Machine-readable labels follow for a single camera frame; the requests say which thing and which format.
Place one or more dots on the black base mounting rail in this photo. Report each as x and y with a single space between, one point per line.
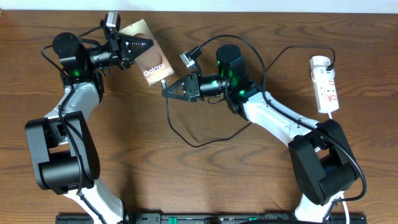
155 218

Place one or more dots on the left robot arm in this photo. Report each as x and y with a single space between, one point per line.
63 153

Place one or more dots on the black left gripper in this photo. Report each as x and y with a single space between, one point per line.
121 56

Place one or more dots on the white USB charger plug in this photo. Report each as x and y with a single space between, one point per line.
321 61

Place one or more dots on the white power strip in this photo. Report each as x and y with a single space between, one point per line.
325 90

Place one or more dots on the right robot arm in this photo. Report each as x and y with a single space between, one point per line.
324 165

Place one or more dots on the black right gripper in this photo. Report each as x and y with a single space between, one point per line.
193 88

